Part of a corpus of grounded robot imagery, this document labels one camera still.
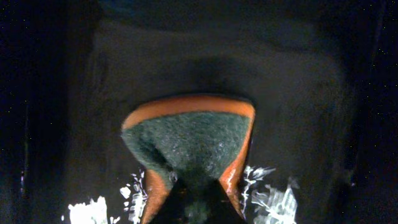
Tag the black plastic tray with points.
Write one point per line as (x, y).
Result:
(72, 71)

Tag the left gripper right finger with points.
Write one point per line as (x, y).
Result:
(220, 208)

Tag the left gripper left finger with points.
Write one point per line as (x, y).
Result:
(172, 210)

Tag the green and orange sponge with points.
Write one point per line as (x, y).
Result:
(198, 139)

